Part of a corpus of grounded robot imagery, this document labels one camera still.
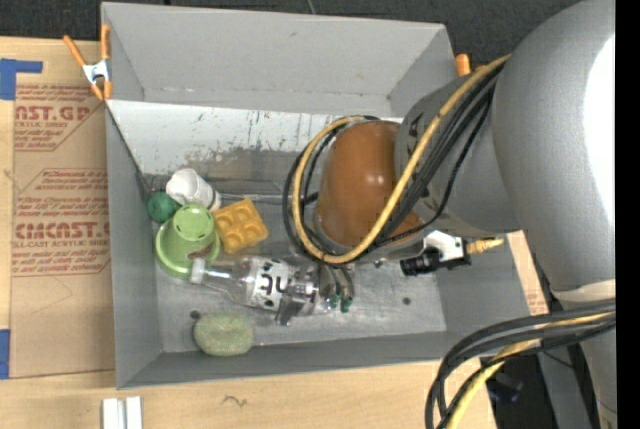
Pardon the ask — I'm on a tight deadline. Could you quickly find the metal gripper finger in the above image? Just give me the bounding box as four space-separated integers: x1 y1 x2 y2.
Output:
285 270 320 293
273 291 318 326

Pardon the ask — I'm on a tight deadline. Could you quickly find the clear plastic bottle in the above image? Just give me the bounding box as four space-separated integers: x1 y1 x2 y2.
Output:
188 256 322 318

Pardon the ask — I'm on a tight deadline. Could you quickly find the green oval sponge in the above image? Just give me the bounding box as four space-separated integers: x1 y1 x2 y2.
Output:
192 311 255 357

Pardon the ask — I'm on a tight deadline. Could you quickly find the yellow toy building block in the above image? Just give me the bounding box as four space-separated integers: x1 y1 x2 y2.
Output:
212 197 270 255

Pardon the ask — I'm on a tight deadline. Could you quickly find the light green plastic cup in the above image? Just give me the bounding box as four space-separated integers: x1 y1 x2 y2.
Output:
154 203 222 280

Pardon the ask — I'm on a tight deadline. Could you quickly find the white plastic toy bottle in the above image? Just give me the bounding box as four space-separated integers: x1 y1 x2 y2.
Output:
165 167 223 213

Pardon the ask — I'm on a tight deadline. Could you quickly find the dark green ball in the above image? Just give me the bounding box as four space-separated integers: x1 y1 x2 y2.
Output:
146 190 182 224

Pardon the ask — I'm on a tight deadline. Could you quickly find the grey metal bin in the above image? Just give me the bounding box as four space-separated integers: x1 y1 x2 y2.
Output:
99 0 533 390

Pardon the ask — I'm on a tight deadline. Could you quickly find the brown cardboard board red print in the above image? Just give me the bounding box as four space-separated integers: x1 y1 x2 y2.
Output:
0 35 551 380

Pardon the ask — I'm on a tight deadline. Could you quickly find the black cylinder on white bracket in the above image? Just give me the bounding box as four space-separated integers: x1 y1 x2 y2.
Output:
399 230 506 278

